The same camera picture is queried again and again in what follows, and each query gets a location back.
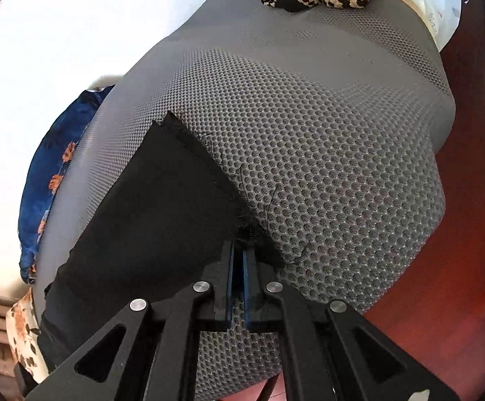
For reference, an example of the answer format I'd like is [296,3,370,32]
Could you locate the white floral pillow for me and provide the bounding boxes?
[6,290,42,383]

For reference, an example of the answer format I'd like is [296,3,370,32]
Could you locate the black pants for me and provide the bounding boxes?
[37,111,287,381]

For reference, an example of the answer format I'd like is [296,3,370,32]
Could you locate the grey mesh bed mat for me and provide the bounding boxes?
[29,0,454,401]

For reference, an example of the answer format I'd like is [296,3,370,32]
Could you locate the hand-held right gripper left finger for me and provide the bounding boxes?
[24,240,243,401]

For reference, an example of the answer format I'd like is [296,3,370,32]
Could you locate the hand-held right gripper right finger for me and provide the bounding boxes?
[242,248,462,401]

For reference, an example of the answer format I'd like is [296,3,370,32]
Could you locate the blue floral blanket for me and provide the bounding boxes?
[18,85,118,285]

